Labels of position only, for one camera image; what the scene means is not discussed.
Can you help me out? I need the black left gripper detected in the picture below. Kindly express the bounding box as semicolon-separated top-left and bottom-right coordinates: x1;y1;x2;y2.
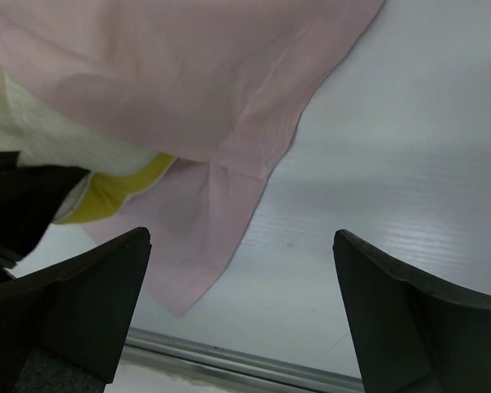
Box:
0;151;89;283

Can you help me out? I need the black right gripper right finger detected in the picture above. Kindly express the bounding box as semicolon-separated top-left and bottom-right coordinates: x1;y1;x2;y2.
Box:
332;230;491;392

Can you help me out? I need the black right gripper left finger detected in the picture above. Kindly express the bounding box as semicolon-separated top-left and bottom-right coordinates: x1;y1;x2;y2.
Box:
0;228;151;392

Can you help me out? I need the cream quilted pillow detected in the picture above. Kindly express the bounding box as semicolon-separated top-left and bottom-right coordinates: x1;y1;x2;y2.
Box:
0;65;176;224

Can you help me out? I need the pink printed pillowcase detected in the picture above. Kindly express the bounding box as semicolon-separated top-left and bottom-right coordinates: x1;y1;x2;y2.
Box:
0;1;382;316

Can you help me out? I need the aluminium front rail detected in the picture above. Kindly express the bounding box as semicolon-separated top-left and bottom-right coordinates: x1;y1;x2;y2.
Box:
122;328;364;392

